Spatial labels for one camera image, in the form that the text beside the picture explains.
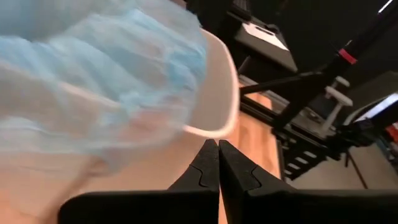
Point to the black pole with red band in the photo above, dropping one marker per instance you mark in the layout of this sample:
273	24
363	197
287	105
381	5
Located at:
346	56

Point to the light blue plastic trash bag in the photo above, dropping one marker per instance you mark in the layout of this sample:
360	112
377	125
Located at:
109	62

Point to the white tubular stand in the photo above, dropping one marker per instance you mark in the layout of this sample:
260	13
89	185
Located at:
339	96

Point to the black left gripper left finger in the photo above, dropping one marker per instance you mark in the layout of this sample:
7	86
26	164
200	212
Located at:
155	207

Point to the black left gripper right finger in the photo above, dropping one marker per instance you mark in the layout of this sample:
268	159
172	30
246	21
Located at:
311	207

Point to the grey laptop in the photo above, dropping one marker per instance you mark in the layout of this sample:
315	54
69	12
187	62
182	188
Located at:
264	40

